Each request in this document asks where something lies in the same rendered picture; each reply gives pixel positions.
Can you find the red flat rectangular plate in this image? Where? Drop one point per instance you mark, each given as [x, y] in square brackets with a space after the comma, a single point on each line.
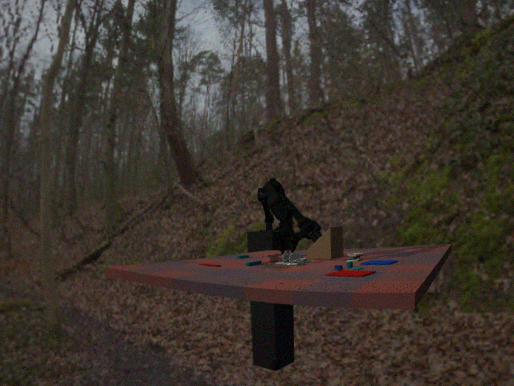
[356, 273]

